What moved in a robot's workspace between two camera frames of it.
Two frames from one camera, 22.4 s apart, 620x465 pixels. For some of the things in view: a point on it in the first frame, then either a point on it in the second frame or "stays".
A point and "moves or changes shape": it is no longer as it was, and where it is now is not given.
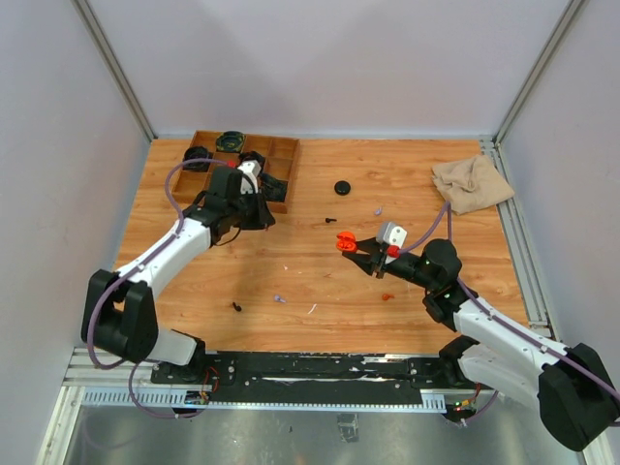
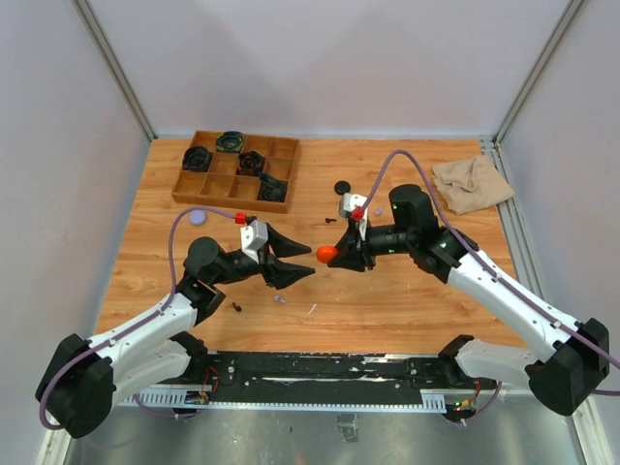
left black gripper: [263, 217] → [277, 273]
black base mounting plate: [320, 377] stays
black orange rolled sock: [252, 156] stays
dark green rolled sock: [274, 188] stays
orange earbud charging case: [346, 241] moves or changes shape
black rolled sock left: [197, 152] stays
